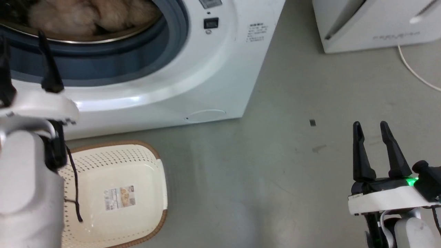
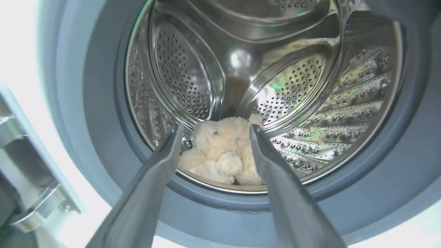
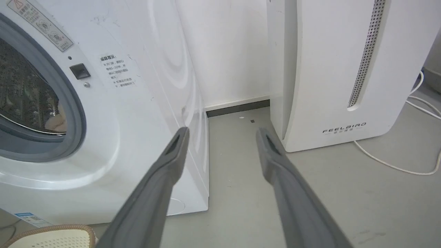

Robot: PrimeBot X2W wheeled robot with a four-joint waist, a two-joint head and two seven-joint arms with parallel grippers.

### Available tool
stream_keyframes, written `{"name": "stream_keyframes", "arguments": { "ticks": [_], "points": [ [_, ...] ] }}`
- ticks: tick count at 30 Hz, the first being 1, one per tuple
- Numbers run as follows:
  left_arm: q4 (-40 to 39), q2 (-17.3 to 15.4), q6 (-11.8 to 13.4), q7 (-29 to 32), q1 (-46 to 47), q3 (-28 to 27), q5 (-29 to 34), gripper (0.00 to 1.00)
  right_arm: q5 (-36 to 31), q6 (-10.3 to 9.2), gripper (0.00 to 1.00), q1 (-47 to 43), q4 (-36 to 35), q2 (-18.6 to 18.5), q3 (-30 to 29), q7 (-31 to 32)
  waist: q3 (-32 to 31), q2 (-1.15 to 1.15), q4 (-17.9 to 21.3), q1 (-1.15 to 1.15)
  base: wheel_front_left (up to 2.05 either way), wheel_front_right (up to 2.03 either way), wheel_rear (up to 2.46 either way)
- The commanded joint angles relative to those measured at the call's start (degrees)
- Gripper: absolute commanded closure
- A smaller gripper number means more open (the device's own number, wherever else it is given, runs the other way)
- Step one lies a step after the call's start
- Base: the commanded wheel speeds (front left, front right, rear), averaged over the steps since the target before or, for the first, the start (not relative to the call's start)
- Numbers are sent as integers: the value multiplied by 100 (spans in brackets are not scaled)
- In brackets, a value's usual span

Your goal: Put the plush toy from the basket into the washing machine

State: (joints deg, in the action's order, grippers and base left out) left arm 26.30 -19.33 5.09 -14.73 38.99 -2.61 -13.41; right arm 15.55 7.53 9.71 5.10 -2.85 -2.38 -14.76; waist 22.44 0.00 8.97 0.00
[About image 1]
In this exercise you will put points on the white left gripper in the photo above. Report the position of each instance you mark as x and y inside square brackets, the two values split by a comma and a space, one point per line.
[38, 105]

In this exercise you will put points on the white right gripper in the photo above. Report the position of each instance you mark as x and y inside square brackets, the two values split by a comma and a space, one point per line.
[386, 194]

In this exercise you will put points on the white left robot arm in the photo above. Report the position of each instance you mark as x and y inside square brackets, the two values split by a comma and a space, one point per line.
[27, 186]

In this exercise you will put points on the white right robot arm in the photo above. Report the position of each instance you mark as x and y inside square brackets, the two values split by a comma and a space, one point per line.
[410, 230]

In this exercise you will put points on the cream perforated laundry basket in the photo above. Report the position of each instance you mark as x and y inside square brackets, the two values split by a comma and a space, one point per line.
[113, 168]

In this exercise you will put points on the white front-load washing machine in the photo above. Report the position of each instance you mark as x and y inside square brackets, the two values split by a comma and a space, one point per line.
[193, 79]

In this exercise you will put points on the beige laundry in drum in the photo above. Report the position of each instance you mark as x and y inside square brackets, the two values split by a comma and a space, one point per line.
[86, 15]

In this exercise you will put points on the white box appliance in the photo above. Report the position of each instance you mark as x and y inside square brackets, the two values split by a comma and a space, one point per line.
[372, 24]

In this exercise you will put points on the paper label sticker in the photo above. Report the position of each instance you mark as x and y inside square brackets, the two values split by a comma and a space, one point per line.
[120, 198]

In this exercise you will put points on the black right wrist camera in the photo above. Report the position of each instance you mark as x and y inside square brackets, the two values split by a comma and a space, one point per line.
[429, 181]

